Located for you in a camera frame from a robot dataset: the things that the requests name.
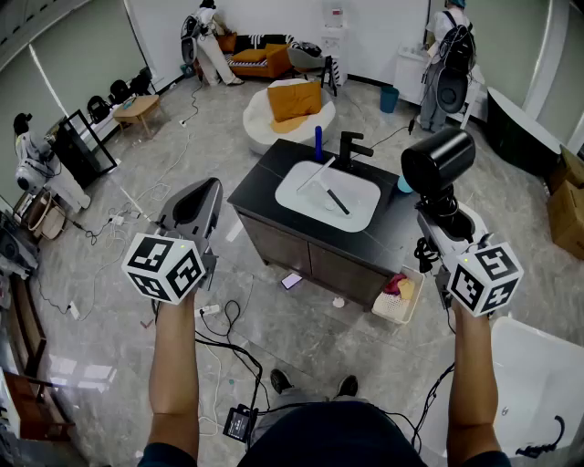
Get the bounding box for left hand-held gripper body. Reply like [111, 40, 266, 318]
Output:
[121, 221, 220, 306]

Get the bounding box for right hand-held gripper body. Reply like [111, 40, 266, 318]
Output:
[434, 233, 526, 318]

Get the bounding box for black vanity cabinet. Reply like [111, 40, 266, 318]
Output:
[226, 138, 428, 312]

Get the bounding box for person's left forearm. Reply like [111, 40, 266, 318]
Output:
[148, 291, 203, 457]

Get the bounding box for person's right forearm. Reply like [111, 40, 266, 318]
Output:
[446, 303, 503, 461]

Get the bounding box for red crumpled cloth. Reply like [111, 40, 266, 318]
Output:
[382, 272, 408, 296]

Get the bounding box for white ceramic sink bowl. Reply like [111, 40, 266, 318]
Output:
[275, 160, 382, 234]

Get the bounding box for white laundry basket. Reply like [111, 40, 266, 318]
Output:
[371, 265, 426, 326]

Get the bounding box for cardboard box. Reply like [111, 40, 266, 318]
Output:
[546, 180, 584, 262]
[558, 145, 584, 189]

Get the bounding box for black slim brush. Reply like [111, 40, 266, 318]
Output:
[326, 189, 351, 216]

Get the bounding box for black bathtub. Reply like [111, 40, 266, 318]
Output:
[485, 86, 563, 177]

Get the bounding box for white bathtub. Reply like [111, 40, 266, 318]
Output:
[422, 317, 584, 460]

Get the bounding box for yellow blanket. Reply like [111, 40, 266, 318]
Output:
[269, 114, 312, 135]

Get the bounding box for wooden coffee table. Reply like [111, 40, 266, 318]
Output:
[112, 94, 162, 140]

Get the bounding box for black faucet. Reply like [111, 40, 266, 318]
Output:
[338, 130, 376, 172]

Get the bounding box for black backpack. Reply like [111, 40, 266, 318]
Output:
[109, 79, 131, 107]
[86, 95, 113, 125]
[130, 67, 154, 95]

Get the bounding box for round rattan shelf stand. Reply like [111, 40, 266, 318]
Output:
[26, 190, 68, 241]

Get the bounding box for teal waste bin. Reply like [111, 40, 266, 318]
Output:
[379, 85, 401, 115]

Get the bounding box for orange sofa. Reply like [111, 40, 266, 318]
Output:
[216, 32, 303, 80]

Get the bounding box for person's left black shoe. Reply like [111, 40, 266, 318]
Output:
[269, 368, 294, 395]

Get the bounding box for person's black shoe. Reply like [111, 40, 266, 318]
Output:
[337, 374, 360, 398]
[269, 368, 294, 395]

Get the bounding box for grey chair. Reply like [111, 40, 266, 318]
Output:
[287, 42, 339, 98]

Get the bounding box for person's right black shoe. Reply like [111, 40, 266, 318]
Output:
[337, 374, 360, 398]

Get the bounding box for small black monitor device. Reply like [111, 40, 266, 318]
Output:
[222, 404, 259, 444]

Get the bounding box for grey roller blind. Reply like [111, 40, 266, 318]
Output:
[0, 43, 70, 204]
[27, 0, 148, 118]

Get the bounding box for person's grey trousers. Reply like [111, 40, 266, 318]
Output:
[253, 387, 371, 432]

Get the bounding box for wooden stool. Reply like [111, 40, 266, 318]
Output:
[2, 371, 77, 442]

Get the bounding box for white water dispenser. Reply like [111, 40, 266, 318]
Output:
[318, 0, 349, 88]

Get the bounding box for person's dark teal shirt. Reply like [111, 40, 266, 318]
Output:
[136, 400, 513, 467]

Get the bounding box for black cable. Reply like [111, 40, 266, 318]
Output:
[410, 314, 458, 453]
[194, 298, 271, 414]

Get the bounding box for black shower hose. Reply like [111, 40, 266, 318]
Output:
[515, 414, 568, 460]

